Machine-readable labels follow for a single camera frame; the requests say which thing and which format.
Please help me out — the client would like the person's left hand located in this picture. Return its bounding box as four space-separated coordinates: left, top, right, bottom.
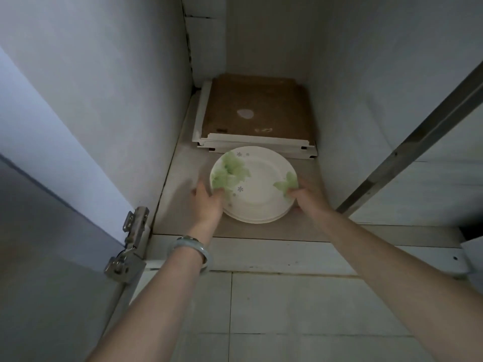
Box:
188 180 236 234

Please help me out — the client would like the person's right hand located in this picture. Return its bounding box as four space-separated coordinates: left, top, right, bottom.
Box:
286 186 340 227

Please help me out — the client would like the person's right forearm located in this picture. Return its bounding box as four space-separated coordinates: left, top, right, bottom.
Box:
313 211 483 362

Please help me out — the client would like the person's left forearm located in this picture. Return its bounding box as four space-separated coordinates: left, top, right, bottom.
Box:
86 222 218 362

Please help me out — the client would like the pale green jade bangle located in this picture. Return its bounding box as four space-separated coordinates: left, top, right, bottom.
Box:
167 235 210 274

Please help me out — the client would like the white plastic panel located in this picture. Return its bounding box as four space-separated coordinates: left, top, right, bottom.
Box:
196 141 317 159

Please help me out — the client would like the metal door hinge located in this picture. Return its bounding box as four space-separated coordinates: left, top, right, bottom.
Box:
104 206 151 285

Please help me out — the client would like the brown cardboard box in tray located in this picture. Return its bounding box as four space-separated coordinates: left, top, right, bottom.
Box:
191 79 316 148

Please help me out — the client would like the brown cardboard sheet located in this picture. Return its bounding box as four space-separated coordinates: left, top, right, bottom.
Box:
202 73 316 142

